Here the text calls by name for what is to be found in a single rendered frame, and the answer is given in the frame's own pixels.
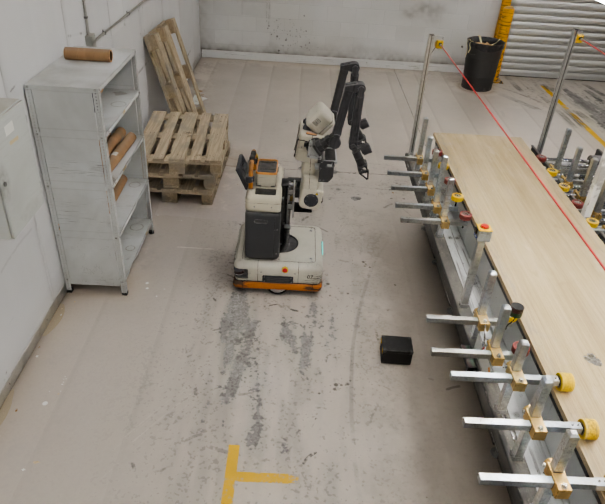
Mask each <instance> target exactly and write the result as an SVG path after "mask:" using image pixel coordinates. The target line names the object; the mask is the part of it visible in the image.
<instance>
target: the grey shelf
mask: <svg viewBox="0 0 605 504"><path fill-rule="evenodd" d="M73 47H77V48H93V49H110V50H112V53H113V60H112V62H100V61H84V60H67V59H65V58H64V54H63V55H62V56H61V57H59V58H58V59H57V60H55V61H54V62H53V63H51V64H50V65H49V66H48V67H46V68H45V69H44V70H42V71H41V72H40V73H38V74H37V75H36V76H34V77H33V78H32V79H31V80H29V81H28V82H27V83H25V84H24V89H25V94H26V99H27V104H28V108H29V113H30V118H31V123H32V127H33V132H34V137H35V141H36V146H37V151H38V156H39V160H40V165H41V170H42V175H43V179H44V184H45V189H46V193H47V198H48V203H49V208H50V212H51V217H52V222H53V227H54V231H55V236H56V241H57V245H58V250H59V255H60V260H61V264H62V269H63V274H64V279H65V283H66V288H67V290H66V292H67V293H72V292H73V290H74V289H73V287H71V284H82V285H101V286H120V285H121V291H122V295H124V296H127V295H128V293H129V292H128V288H127V281H126V280H127V277H128V275H129V272H130V268H131V265H132V263H133V262H134V260H135V259H136V257H137V255H138V253H139V251H140V249H141V246H142V244H143V242H144V240H145V237H146V235H147V233H148V231H149V234H154V229H153V219H152V209H151V199H150V189H149V179H148V169H147V159H146V149H145V139H144V129H143V119H142V109H141V99H140V89H139V79H138V69H137V59H136V49H119V48H103V47H87V46H73ZM133 56H134V57H133ZM131 59H132V65H131ZM134 64H135V65H134ZM134 67H135V68H134ZM132 68H133V74H132ZM135 75H136V76H135ZM133 78H134V84H133ZM136 83H137V84H136ZM136 86H137V87H136ZM134 87H135V90H134ZM102 89H103V92H102V93H100V91H101V90H102ZM28 93H29V94H28ZM92 93H93V98H92ZM95 93H96V94H95ZM135 99H136V103H135ZM93 100H94V105H93ZM96 100H97V101H96ZM96 103H97V104H96ZM138 104H139V105H138ZM97 106H98V107H97ZM136 106H137V112H136ZM94 107H95V111H94ZM32 112H33V113H32ZM139 112H140V113H139ZM139 114H140V115H139ZM137 116H138V122H137ZM140 122H141V123H140ZM140 124H141V125H140ZM138 125H139V131H138ZM118 127H123V128H124V129H125V130H126V134H127V133H129V132H132V133H134V134H135V135H136V140H135V142H134V143H133V144H132V146H131V147H130V148H129V150H128V151H127V152H126V154H125V155H124V157H123V158H122V159H121V161H120V162H119V163H118V165H117V166H116V167H115V169H114V170H113V171H112V172H111V165H110V158H109V151H108V144H107V137H108V135H109V134H110V133H111V135H112V134H113V132H114V131H115V130H116V129H117V128H118ZM141 134H142V135H141ZM99 141H100V146H99ZM142 141H143V142H142ZM140 145H141V150H140ZM100 148H101V152H100ZM103 149H104V150H103ZM143 153H144V154H143ZM141 154H142V160H141ZM101 155H102V159H101ZM104 155H105V156H104ZM143 155H144V156H143ZM104 158H105V159H104ZM42 160H43V161H42ZM144 160H145V161H144ZM102 161H103V166H102ZM105 161H106V162H105ZM144 162H145V163H144ZM105 164H106V165H105ZM142 164H143V169H142ZM144 164H145V165H144ZM103 168H104V173H103ZM145 169H146V170H145ZM145 171H146V172H145ZM143 173H144V179H143ZM145 173H146V174H145ZM122 174H123V175H125V176H126V177H127V179H128V180H127V182H126V184H125V186H124V188H123V190H122V192H121V194H120V196H119V197H118V199H117V201H115V194H114V187H115V186H116V184H117V182H118V181H119V179H120V177H121V176H122ZM104 175H105V177H104ZM107 175H108V176H107ZM106 191H107V193H106ZM145 192H146V198H145ZM147 193H148V194H147ZM107 196H108V200H107ZM110 197H111V198H110ZM148 199H149V200H148ZM148 201H149V202H148ZM108 202H109V207H108ZM146 202H147V207H146ZM111 205H112V206H111ZM109 209H110V214H109ZM147 212H148V217H147ZM58 224H59V225H58ZM56 227H57V228H56ZM59 227H60V230H59ZM62 256H63V257H62ZM70 281H71V283H70ZM122 284H123V285H122ZM123 288H124V289H123Z"/></svg>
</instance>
